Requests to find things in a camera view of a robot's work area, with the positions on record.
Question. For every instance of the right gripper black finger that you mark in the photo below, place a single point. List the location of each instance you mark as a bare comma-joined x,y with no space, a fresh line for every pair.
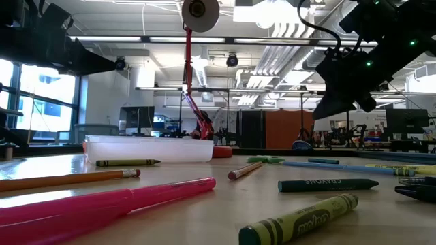
335,102

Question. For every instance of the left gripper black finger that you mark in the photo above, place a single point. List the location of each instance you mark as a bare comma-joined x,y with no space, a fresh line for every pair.
88,63

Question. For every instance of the teal crayon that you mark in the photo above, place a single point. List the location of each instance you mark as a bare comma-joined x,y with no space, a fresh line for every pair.
323,161

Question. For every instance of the light blue pen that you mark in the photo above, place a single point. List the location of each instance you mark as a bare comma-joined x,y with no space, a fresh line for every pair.
340,167

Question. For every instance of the dark green crayon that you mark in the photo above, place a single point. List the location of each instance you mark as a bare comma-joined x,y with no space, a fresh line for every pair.
327,185

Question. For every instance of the olive green crayon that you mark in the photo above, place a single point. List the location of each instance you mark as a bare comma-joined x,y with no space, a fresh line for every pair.
126,163

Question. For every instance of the orange pencil with eraser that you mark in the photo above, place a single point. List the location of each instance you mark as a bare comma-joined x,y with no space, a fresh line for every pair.
245,170
68,179

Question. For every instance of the black pen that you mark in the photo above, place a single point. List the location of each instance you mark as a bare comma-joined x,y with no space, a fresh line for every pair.
420,194
419,181

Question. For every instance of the yellow-green crayon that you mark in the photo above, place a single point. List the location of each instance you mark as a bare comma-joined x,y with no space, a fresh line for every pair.
299,221

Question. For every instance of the pink highlighter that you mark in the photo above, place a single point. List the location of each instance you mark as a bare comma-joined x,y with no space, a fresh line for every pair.
102,207

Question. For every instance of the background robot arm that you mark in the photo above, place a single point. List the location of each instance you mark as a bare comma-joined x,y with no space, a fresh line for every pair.
354,134

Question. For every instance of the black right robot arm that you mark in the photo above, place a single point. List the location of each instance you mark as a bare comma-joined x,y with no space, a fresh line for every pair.
408,24

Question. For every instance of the orange plastic box lid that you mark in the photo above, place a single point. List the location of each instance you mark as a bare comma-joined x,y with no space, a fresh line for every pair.
84,147

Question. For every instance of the translucent plastic supply box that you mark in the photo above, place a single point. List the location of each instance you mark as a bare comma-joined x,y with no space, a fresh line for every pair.
150,151

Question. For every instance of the black track spotlight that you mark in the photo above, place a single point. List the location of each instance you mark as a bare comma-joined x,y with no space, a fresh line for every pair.
120,64
232,60

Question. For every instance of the black tripod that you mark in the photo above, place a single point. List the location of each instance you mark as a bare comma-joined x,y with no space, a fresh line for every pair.
301,119

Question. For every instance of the dark blue round object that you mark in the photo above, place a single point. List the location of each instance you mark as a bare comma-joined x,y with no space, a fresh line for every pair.
301,145

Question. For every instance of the window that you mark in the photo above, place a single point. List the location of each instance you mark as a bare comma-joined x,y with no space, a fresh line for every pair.
44,102

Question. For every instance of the orange partition panel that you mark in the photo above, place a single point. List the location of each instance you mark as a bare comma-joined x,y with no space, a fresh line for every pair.
282,131

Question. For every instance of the black computer monitor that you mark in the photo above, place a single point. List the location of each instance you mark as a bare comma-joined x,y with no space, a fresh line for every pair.
407,120
136,117

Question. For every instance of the black partition panel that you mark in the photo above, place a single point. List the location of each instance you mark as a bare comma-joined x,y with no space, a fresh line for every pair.
252,131

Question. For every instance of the red desk lamp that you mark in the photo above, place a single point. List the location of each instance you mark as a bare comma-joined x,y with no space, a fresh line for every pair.
188,61

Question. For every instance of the black aluminium table frame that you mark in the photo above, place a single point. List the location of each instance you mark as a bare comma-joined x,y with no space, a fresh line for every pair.
51,150

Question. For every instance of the black overhead frame bar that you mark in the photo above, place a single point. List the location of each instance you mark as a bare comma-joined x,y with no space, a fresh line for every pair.
221,40

